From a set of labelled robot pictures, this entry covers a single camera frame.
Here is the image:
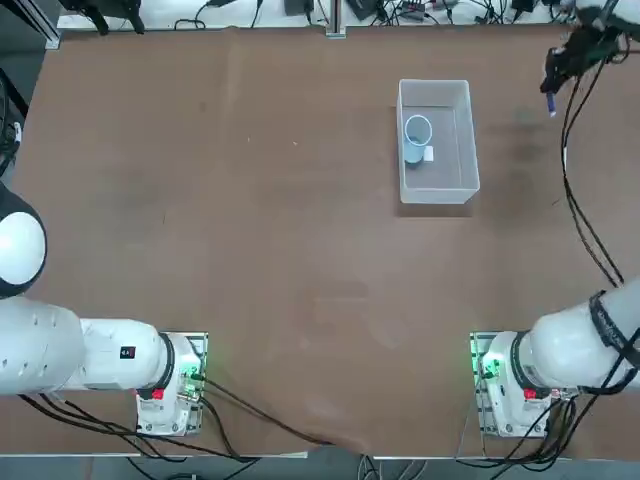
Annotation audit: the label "black right base cable bundle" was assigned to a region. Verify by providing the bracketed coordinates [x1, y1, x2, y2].
[457, 389, 601, 459]

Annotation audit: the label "black left base cable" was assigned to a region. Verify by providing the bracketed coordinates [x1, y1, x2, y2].
[197, 377, 339, 447]

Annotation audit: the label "clear plastic box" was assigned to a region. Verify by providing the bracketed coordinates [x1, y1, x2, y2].
[396, 78, 482, 205]

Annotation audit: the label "blue pencil holder cup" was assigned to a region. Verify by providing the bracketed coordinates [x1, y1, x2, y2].
[403, 114, 434, 166]

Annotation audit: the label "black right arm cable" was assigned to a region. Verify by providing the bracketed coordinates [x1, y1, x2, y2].
[559, 49, 629, 289]

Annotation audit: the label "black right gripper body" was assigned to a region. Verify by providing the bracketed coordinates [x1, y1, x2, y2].
[559, 24, 629, 76]

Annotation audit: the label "black tripod legs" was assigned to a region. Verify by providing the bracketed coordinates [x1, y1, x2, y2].
[59, 0, 146, 36]

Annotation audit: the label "aluminium camera post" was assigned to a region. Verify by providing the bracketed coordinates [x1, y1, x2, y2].
[325, 0, 347, 39]

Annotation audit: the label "black left arm cable bundle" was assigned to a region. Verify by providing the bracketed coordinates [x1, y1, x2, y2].
[17, 392, 261, 461]

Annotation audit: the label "aluminium frame rail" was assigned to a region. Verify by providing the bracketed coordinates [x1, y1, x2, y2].
[9, 0, 62, 49]

